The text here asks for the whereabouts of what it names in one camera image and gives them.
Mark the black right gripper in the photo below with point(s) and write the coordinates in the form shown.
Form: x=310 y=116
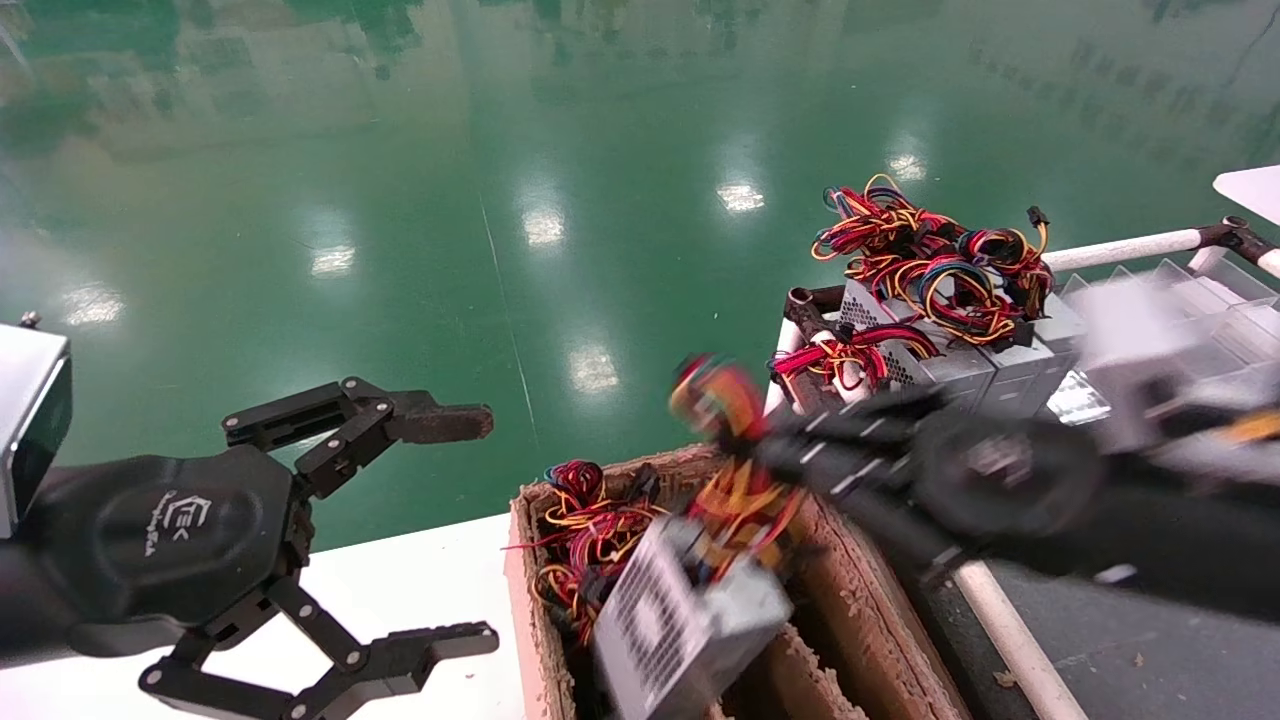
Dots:
x=1000 y=475

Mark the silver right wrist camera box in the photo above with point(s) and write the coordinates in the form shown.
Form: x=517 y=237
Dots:
x=1130 y=340

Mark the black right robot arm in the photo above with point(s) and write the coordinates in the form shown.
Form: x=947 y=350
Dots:
x=1180 y=540

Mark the gray rack shelf panel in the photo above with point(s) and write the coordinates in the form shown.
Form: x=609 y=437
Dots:
x=1150 y=660

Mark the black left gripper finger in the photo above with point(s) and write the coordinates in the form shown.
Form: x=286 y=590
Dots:
x=440 y=424

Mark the gray power supply unit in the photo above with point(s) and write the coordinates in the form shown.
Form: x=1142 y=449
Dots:
x=950 y=370
x=1015 y=370
x=1060 y=330

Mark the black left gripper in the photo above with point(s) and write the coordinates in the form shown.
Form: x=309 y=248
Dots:
x=170 y=540

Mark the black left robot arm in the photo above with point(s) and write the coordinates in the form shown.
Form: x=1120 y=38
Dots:
x=25 y=600

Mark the black pipe joint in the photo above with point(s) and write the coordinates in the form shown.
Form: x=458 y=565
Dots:
x=1235 y=238
x=805 y=305

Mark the clear acrylic divider tray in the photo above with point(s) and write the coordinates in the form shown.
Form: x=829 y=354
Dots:
x=1240 y=290

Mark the brown cardboard divider box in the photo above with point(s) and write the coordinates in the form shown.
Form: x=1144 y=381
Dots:
x=870 y=620

